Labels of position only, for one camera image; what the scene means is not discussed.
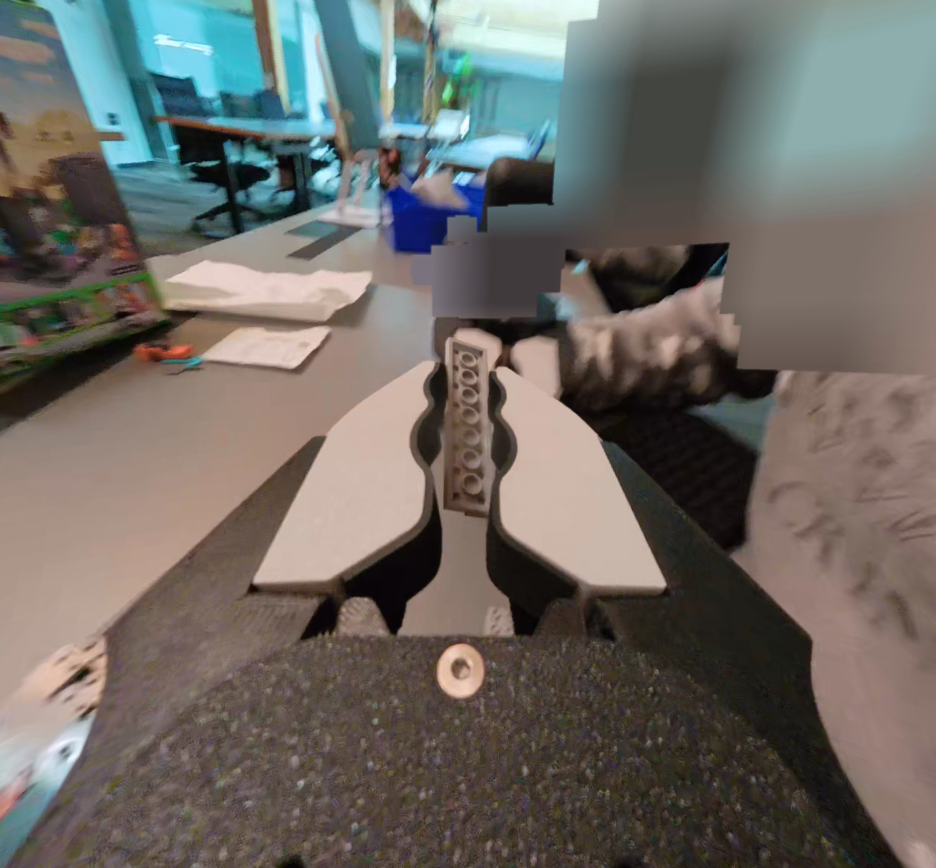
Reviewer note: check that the black office chair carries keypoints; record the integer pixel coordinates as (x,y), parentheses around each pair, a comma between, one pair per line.
(219,173)

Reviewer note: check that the small torn white paper bag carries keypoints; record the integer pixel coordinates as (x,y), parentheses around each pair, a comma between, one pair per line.
(263,347)

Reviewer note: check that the wooden-edged office desk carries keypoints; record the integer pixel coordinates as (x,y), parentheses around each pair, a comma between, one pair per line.
(248,126)

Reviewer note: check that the black mesh armrest pad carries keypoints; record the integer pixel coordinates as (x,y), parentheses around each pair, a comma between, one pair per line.
(680,473)

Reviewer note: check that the grey splattered hoodie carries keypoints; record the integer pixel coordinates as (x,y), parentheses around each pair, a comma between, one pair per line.
(848,590)

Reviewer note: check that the green lego set box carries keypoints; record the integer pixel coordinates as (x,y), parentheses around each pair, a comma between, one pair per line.
(66,225)

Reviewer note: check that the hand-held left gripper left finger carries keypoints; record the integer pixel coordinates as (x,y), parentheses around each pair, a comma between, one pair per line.
(351,510)

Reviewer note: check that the torn white printed paper bag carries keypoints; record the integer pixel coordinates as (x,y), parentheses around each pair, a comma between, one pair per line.
(270,290)

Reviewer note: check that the blue plastic bin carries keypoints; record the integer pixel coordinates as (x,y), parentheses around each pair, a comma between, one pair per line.
(420,225)

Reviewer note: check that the person's right forearm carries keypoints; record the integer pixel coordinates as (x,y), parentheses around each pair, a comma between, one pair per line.
(643,356)

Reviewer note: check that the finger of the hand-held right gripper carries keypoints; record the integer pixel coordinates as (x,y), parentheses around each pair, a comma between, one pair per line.
(537,367)
(479,340)

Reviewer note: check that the small orange lego figure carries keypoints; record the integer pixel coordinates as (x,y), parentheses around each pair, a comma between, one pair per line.
(161,354)

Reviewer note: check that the white stand with black board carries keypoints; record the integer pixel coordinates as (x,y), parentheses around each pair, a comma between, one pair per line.
(344,42)

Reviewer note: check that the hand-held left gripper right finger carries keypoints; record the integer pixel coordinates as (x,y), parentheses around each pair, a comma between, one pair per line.
(578,517)

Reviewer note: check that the long grey lego plate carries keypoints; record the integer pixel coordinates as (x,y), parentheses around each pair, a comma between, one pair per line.
(468,429)

